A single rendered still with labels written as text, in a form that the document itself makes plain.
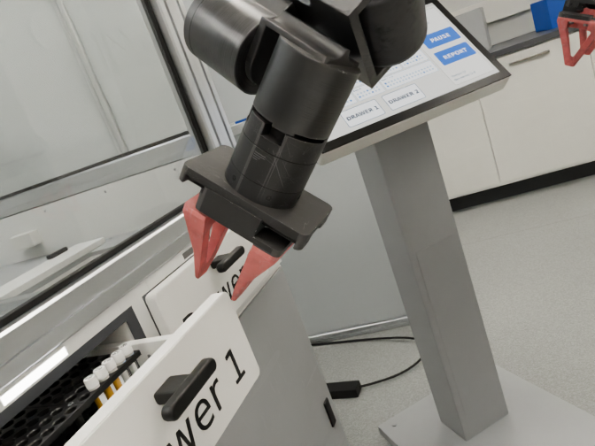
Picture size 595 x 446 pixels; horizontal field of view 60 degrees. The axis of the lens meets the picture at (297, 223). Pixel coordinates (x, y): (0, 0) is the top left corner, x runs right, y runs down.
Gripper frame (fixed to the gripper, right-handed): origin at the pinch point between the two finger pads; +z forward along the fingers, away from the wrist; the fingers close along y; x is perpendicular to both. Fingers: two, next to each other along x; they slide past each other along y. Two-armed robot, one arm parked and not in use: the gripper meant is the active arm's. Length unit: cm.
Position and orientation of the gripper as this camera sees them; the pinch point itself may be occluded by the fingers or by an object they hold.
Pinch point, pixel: (221, 278)
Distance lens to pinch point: 42.7
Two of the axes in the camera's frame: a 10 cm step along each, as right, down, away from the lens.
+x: -3.4, 3.4, -8.7
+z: -4.0, 7.9, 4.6
